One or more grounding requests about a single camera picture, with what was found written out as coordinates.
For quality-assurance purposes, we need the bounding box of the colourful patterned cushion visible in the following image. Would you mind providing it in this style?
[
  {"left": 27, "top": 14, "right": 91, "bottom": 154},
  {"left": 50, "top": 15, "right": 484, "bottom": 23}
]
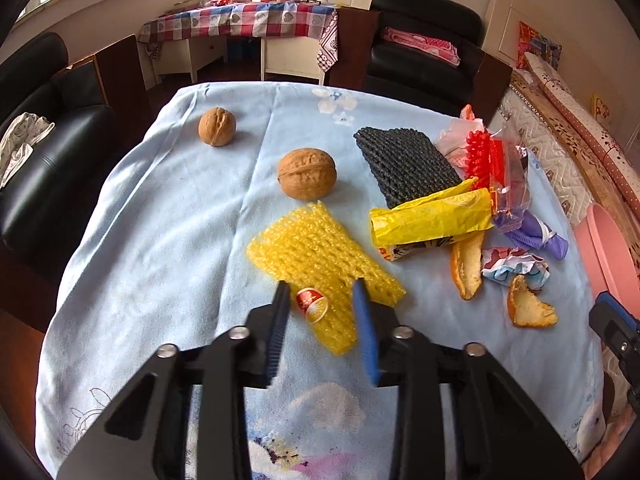
[{"left": 516, "top": 21, "right": 563, "bottom": 72}]

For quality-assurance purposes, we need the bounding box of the long orange peel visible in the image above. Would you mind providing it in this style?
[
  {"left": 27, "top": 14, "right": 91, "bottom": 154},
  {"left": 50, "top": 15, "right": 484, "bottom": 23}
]
[{"left": 450, "top": 230, "right": 486, "bottom": 301}]

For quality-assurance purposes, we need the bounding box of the pink plastic basin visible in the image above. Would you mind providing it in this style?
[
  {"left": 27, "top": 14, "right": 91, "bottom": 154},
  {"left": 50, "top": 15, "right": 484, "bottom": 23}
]
[{"left": 573, "top": 203, "right": 640, "bottom": 311}]

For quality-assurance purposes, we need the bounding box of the large walnut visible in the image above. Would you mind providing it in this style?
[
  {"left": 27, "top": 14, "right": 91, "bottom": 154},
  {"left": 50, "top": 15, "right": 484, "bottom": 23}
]
[{"left": 277, "top": 147, "right": 338, "bottom": 200}]

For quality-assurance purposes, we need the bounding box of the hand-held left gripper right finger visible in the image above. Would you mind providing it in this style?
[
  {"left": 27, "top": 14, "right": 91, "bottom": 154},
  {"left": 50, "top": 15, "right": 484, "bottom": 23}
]
[{"left": 351, "top": 279, "right": 585, "bottom": 480}]

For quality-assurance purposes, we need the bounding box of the printed white snack wrapper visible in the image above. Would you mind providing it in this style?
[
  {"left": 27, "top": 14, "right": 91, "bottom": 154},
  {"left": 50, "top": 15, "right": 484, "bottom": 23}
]
[{"left": 379, "top": 236, "right": 455, "bottom": 264}]

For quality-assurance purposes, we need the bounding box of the clear red snack wrapper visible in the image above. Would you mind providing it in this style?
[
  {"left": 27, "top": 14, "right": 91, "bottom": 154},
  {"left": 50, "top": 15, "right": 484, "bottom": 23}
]
[{"left": 490, "top": 126, "right": 532, "bottom": 217}]

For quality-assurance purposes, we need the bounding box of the purple cloth with white band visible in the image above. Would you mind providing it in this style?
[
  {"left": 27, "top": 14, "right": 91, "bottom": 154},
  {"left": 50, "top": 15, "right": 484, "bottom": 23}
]
[{"left": 495, "top": 210, "right": 570, "bottom": 262}]

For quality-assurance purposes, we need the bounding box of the pink folded blanket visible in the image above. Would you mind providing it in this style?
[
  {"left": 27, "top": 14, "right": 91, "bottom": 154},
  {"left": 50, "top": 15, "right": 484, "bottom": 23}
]
[{"left": 381, "top": 26, "right": 461, "bottom": 67}]

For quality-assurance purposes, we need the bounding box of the small walnut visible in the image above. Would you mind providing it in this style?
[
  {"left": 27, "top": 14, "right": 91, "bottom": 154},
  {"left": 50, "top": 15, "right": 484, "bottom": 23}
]
[{"left": 198, "top": 107, "right": 237, "bottom": 147}]

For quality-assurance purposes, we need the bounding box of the bed with patterned quilt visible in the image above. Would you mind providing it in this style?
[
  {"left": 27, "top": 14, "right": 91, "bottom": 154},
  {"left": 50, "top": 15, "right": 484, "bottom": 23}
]
[{"left": 507, "top": 67, "right": 640, "bottom": 271}]

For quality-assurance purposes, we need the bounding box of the white side table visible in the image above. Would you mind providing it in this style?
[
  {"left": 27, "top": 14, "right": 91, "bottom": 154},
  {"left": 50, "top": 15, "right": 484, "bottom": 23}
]
[{"left": 150, "top": 35, "right": 326, "bottom": 86}]

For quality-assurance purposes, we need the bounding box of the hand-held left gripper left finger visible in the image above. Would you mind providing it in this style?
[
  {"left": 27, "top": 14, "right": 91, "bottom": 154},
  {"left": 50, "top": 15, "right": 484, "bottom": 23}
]
[{"left": 57, "top": 281, "right": 291, "bottom": 480}]

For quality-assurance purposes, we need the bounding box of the black leather armchair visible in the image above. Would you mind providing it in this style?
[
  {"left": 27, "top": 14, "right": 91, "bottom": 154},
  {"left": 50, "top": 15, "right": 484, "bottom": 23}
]
[
  {"left": 0, "top": 31, "right": 118, "bottom": 293},
  {"left": 363, "top": 0, "right": 483, "bottom": 117}
]

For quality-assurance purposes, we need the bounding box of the checked tablecloth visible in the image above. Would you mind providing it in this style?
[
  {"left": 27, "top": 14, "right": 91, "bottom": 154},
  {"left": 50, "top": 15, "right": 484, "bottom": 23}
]
[{"left": 138, "top": 1, "right": 340, "bottom": 72}]

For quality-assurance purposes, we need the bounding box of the small red-white jelly cup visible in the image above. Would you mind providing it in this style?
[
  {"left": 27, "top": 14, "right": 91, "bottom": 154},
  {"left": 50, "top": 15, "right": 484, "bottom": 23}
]
[{"left": 295, "top": 287, "right": 331, "bottom": 324}]

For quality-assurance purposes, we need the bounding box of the white patterned cloth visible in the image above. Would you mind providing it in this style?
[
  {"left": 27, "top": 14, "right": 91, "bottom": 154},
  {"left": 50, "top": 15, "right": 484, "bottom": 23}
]
[{"left": 0, "top": 112, "right": 56, "bottom": 190}]

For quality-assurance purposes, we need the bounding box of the small yellow cushion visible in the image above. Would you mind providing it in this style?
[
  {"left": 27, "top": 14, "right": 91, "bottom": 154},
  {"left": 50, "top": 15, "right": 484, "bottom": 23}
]
[{"left": 591, "top": 92, "right": 613, "bottom": 123}]

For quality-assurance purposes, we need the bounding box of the yellow foam fruit net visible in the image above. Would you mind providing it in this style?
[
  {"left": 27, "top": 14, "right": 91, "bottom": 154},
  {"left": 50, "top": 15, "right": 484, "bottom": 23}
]
[{"left": 246, "top": 201, "right": 407, "bottom": 357}]

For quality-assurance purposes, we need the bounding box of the dotted pink bolster pillow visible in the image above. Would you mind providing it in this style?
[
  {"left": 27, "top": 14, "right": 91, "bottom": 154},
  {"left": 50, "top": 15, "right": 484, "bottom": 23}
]
[{"left": 522, "top": 52, "right": 640, "bottom": 211}]

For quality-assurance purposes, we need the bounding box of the quilted white mattress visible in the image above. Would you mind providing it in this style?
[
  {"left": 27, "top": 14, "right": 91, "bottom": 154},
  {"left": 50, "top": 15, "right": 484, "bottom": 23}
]
[{"left": 492, "top": 82, "right": 593, "bottom": 231}]

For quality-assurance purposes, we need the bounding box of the yellow plastic bag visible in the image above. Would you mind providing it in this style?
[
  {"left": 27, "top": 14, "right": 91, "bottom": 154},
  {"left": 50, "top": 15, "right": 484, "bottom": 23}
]
[{"left": 369, "top": 177, "right": 496, "bottom": 251}]

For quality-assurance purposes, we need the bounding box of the curled orange peel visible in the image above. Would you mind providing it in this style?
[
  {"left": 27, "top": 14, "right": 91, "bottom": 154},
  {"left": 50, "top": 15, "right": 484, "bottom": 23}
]
[{"left": 507, "top": 274, "right": 559, "bottom": 329}]

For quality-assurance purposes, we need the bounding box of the crumpled blue white wrapper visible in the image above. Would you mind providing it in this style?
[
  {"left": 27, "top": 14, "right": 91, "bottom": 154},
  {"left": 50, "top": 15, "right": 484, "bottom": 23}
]
[{"left": 481, "top": 247, "right": 551, "bottom": 291}]

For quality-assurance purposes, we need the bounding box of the red foam fruit net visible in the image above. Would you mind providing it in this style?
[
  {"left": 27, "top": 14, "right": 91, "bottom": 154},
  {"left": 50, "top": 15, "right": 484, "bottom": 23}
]
[{"left": 464, "top": 130, "right": 506, "bottom": 196}]

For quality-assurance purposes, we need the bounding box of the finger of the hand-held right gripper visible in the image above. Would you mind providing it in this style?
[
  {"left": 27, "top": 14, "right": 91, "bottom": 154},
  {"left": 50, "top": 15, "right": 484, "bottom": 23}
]
[{"left": 588, "top": 292, "right": 640, "bottom": 363}]

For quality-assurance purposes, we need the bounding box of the black foam fruit net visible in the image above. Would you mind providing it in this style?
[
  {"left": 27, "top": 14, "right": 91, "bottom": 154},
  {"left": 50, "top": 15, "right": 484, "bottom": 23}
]
[{"left": 353, "top": 126, "right": 463, "bottom": 209}]

